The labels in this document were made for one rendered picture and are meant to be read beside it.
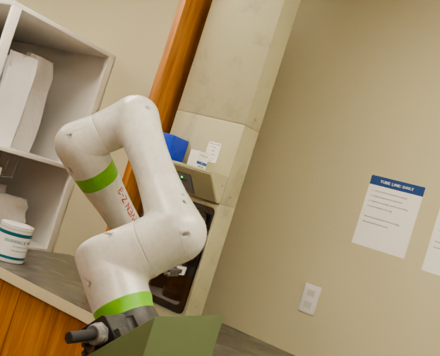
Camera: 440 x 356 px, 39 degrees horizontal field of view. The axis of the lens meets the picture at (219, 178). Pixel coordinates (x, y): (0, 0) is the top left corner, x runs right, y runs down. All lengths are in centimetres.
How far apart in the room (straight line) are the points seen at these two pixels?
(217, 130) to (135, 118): 78
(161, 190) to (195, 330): 31
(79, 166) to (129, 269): 41
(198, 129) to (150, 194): 99
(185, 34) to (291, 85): 53
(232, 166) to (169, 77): 46
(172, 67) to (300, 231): 83
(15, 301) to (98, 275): 114
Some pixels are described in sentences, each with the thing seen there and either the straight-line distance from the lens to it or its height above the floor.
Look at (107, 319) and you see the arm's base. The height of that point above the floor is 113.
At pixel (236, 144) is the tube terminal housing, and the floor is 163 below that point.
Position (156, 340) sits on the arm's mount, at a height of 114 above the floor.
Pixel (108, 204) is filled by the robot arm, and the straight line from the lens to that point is 169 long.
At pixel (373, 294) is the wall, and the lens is 241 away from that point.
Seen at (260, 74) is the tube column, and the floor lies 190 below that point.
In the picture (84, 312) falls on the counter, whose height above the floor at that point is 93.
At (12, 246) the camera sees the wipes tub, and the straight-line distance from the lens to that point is 256.
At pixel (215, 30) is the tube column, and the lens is 245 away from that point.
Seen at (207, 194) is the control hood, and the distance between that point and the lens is 220.
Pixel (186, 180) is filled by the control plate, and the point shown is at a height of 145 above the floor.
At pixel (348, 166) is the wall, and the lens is 251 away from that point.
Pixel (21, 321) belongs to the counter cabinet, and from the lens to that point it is 241.
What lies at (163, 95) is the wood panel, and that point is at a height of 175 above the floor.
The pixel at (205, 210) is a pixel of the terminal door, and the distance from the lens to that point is 223.
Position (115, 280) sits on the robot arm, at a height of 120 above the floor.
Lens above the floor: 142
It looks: 2 degrees up
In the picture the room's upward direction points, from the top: 18 degrees clockwise
